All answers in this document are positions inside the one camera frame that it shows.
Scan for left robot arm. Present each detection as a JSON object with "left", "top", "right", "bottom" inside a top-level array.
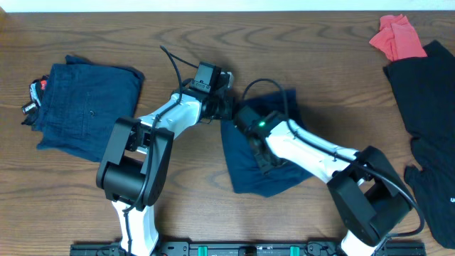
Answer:
[{"left": 96, "top": 71, "right": 234, "bottom": 255}]

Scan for black polo shirt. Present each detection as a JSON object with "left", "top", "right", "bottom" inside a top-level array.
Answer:
[{"left": 383, "top": 41, "right": 454, "bottom": 249}]

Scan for black garment with printed label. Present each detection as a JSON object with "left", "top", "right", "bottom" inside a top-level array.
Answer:
[{"left": 21, "top": 75, "right": 49, "bottom": 126}]

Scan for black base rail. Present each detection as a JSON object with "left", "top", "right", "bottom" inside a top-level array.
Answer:
[{"left": 70, "top": 241, "right": 427, "bottom": 256}]

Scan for navy blue shorts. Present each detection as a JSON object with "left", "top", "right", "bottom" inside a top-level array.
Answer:
[
  {"left": 32, "top": 55, "right": 145, "bottom": 161},
  {"left": 220, "top": 89, "right": 313, "bottom": 198}
]

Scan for red cloth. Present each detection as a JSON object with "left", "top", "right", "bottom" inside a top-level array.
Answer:
[{"left": 369, "top": 14, "right": 427, "bottom": 61}]

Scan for folded navy blue shorts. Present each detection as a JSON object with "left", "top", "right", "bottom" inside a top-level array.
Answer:
[{"left": 32, "top": 55, "right": 145, "bottom": 161}]

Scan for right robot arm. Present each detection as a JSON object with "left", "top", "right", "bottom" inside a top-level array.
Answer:
[{"left": 243, "top": 118, "right": 418, "bottom": 255}]

